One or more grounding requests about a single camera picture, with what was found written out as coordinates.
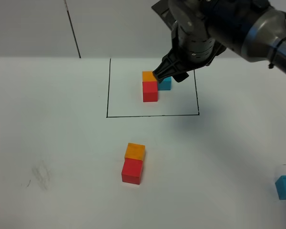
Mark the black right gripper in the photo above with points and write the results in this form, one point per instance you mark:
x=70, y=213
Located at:
x=188, y=53

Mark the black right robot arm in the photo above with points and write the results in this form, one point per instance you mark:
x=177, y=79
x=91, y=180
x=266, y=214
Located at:
x=204, y=29

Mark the template blue block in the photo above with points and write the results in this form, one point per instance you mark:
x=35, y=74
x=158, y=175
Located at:
x=165, y=85

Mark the template orange block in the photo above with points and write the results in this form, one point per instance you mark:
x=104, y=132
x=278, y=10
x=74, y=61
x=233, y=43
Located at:
x=147, y=76

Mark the template red block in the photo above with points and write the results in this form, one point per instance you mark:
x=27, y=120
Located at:
x=150, y=91

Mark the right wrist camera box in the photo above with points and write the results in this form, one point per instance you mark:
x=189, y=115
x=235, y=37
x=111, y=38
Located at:
x=161, y=8

